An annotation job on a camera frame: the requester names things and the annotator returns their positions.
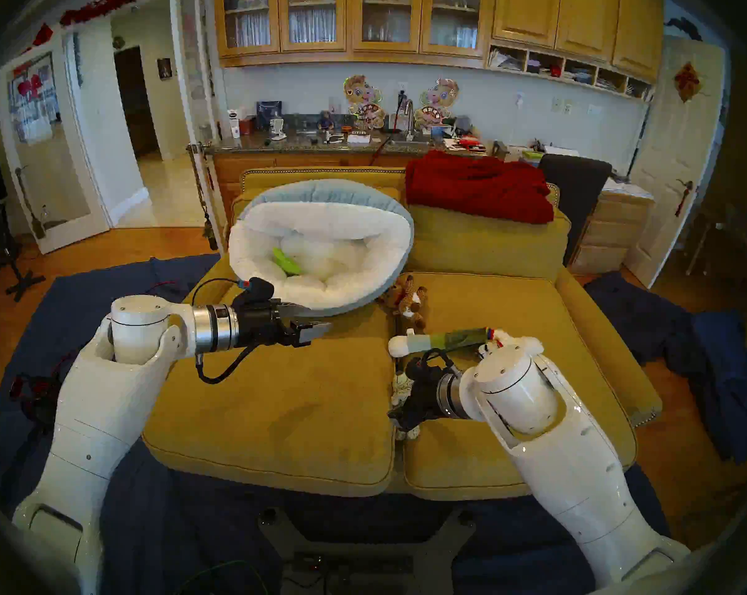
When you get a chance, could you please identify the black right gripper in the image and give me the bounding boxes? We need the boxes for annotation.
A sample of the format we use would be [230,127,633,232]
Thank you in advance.
[389,377,448,433]

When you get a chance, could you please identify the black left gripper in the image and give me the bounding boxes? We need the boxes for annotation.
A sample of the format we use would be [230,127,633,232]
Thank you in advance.
[236,301,332,351]

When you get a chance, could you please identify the green cactus plush toy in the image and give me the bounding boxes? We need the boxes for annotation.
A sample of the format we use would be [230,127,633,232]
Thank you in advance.
[272,247,303,276]

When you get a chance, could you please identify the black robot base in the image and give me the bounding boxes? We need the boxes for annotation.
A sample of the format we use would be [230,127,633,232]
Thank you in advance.
[259,507,476,595]

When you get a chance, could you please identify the white and blue dog bed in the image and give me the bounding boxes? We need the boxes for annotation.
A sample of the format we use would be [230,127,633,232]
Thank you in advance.
[228,178,415,317]

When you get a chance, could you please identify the green bottle plush toy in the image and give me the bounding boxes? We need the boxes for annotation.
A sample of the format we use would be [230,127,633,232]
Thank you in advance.
[388,327,492,359]

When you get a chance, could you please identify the brown reindeer plush toy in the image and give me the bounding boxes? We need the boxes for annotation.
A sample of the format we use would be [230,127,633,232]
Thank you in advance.
[380,274,429,331]

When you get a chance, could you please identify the white fluffy plush toy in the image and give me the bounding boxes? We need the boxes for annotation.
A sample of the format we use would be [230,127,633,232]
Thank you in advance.
[482,328,545,360]

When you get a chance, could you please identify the granite counter with wood base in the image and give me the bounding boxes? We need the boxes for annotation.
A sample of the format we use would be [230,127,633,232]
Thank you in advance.
[206,129,492,229]

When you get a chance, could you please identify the yellow back cushion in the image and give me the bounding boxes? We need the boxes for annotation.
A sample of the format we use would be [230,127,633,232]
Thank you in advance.
[407,203,571,283]

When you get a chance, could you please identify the yellow sofa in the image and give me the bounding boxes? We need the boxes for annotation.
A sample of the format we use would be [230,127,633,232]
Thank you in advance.
[141,166,664,501]

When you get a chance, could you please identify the red blanket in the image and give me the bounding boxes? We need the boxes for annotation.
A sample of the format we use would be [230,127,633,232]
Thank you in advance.
[404,150,555,224]

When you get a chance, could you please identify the blue floor cloth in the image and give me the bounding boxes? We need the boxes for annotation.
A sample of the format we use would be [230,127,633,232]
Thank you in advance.
[0,253,672,595]

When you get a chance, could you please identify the white glass french door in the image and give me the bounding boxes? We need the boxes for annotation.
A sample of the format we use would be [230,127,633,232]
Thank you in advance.
[170,0,228,253]
[0,33,110,255]

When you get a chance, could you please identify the wooden drawer cabinet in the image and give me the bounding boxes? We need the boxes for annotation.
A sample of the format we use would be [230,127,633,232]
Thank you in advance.
[566,191,656,275]

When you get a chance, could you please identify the dark upholstered chair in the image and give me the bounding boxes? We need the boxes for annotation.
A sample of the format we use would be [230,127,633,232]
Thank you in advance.
[538,154,613,266]

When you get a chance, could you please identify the long hanging shoehorn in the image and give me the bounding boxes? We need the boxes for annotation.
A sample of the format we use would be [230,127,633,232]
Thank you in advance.
[15,166,47,240]

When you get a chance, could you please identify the stack of papers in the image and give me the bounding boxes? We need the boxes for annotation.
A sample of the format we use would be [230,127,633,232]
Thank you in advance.
[602,175,656,201]

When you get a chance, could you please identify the dark blue blanket heap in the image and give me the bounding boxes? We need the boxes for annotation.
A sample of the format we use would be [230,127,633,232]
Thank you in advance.
[584,271,747,464]

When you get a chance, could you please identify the white panel door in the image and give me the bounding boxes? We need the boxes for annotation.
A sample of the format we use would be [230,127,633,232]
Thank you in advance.
[621,35,726,289]

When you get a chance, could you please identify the red tinsel garland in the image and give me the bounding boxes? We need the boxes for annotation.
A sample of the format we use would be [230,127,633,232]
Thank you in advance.
[59,0,169,29]

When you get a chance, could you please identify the red diamond door ornament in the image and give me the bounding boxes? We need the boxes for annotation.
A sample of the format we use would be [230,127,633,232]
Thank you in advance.
[672,61,703,103]

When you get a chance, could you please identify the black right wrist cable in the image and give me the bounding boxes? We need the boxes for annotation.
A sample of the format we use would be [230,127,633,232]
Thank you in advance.
[420,348,467,377]

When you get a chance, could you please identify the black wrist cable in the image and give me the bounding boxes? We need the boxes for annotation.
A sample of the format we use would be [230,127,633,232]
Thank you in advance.
[420,348,467,377]
[190,278,256,385]

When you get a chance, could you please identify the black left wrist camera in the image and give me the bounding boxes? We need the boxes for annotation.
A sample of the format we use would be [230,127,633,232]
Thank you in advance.
[240,276,276,304]

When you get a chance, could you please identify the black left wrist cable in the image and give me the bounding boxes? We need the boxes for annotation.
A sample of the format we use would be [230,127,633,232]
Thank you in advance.
[190,278,256,385]

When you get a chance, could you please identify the hanging door bell strap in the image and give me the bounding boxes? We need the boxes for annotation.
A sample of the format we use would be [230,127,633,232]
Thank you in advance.
[186,143,220,252]

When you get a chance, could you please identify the cartoon child wall decoration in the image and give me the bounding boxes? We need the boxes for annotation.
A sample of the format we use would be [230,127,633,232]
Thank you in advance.
[342,74,385,130]
[414,77,461,130]

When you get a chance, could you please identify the black and red cable reel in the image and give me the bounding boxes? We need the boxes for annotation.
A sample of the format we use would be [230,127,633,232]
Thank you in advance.
[9,371,65,428]

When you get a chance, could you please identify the wooden wall cabinets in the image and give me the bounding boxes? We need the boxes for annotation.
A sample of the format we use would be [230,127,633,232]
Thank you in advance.
[213,0,665,103]

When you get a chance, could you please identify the black wall decoration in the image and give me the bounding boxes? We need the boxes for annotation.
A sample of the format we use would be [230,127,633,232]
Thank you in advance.
[664,16,703,42]

